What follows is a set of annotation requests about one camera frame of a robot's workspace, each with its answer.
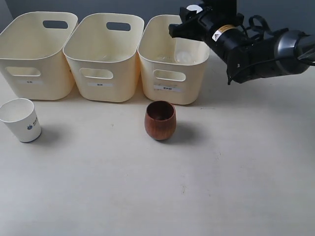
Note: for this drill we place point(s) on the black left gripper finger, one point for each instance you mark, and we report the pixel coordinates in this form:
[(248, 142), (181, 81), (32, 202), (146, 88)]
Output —
[(192, 30)]

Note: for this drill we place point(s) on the cream plastic bin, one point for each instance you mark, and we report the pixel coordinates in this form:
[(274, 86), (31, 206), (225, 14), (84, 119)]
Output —
[(31, 55), (103, 58), (176, 83)]

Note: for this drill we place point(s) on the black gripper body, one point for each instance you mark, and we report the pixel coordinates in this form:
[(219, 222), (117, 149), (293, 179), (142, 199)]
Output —
[(220, 21)]

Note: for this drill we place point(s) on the brown wooden cup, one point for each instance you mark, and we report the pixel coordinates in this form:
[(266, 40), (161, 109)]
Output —
[(160, 120)]

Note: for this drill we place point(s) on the cream middle plastic bin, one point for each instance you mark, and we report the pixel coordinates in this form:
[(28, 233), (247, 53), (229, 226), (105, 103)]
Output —
[(103, 58)]

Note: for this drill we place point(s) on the white paper cup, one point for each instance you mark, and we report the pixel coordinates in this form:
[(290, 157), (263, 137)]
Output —
[(20, 117)]

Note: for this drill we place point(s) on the cream left plastic bin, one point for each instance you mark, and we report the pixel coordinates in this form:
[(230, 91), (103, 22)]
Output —
[(31, 55)]

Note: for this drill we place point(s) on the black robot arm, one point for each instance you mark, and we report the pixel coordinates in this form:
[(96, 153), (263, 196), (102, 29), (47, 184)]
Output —
[(278, 53)]

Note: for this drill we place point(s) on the cream right plastic bin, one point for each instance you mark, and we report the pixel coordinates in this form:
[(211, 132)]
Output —
[(176, 83)]

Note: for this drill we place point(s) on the clear plastic bottle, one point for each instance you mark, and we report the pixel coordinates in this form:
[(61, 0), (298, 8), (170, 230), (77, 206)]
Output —
[(177, 57)]

